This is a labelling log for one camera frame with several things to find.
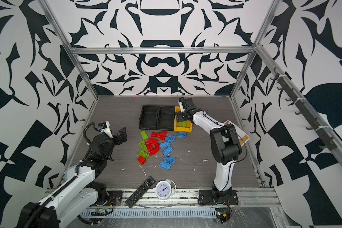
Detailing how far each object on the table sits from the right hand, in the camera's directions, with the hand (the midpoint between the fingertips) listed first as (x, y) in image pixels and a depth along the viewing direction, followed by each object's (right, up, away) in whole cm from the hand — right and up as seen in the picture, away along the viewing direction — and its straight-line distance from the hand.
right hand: (182, 113), depth 97 cm
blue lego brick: (-8, -17, -2) cm, 19 cm away
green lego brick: (-25, -21, -5) cm, 33 cm away
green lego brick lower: (-24, -25, -8) cm, 36 cm away
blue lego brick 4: (-9, -23, -7) cm, 26 cm away
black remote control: (-25, -42, -23) cm, 54 cm away
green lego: (+1, -8, +2) cm, 8 cm away
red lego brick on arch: (-19, -17, -5) cm, 26 cm away
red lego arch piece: (-19, -23, -8) cm, 31 cm away
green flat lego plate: (-26, -15, 0) cm, 29 cm away
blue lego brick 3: (-12, -20, -5) cm, 24 cm away
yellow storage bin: (-3, -10, 0) cm, 10 cm away
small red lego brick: (-25, -28, -10) cm, 39 cm away
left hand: (-38, -8, -15) cm, 41 cm away
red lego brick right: (-13, -15, -1) cm, 19 cm away
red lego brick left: (-18, -14, 0) cm, 23 cm away
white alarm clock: (-10, -39, -22) cm, 46 cm away
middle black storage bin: (-12, -4, +11) cm, 17 cm away
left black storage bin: (-24, -4, +9) cm, 26 cm away
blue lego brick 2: (0, -15, 0) cm, 15 cm away
